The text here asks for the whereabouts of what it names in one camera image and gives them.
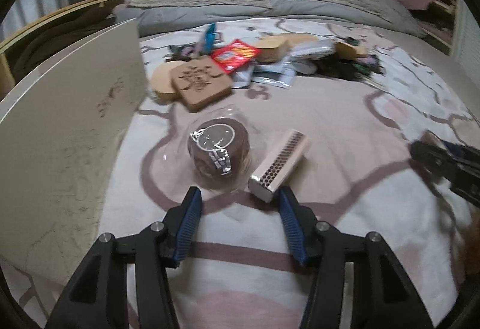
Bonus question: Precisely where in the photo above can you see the perforated wooden block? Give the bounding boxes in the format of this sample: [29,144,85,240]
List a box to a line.
[247,129,311,203]

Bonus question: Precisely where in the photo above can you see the brown tape roll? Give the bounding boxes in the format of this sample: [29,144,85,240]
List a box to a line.
[152,104,268,196]

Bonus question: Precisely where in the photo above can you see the square carved wooden coaster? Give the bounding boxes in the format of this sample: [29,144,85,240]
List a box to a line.
[170,56,233,112]

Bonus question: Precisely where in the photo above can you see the purple knitted scrunchie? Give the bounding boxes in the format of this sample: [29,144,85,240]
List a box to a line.
[353,54,385,76]

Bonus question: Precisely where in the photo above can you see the white shoe box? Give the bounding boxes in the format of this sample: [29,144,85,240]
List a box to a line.
[1,20,146,284]

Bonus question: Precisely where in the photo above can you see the grey duvet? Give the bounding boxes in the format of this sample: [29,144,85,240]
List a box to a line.
[114,0,425,38]

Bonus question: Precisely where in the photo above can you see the silver blister pack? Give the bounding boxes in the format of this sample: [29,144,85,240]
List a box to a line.
[289,39,336,60]

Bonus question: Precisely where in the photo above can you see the silver foil pouches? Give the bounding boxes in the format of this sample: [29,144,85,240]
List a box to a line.
[231,58,317,89]

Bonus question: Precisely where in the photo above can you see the cartoon bear blanket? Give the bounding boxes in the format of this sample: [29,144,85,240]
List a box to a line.
[1,19,479,328]

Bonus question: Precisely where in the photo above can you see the oval wooden box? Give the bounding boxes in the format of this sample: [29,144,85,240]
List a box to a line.
[255,35,290,64]

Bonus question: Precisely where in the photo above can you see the round wooden coaster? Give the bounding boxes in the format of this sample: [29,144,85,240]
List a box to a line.
[149,60,184,102]

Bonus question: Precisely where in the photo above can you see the red sachet packet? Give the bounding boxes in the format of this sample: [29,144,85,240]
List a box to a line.
[210,39,260,74]

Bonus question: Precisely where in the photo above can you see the brown folded blanket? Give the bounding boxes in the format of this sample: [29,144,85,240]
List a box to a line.
[10,7,116,82]

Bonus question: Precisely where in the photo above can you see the wooden shelf unit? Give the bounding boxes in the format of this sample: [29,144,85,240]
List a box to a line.
[1,0,125,98]

